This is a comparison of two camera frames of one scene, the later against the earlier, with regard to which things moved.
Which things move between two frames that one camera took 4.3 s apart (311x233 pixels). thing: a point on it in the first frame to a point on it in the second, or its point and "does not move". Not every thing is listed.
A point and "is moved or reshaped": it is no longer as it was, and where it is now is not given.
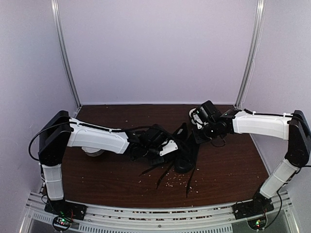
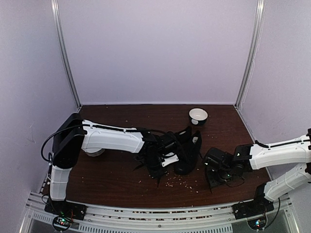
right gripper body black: (209, 134) to (223, 177)
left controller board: (61, 223) does not move
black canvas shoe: (146, 140) is moved or reshaped
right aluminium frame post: (252, 53) does not move
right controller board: (257, 224) does not move
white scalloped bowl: (92, 152) does not move
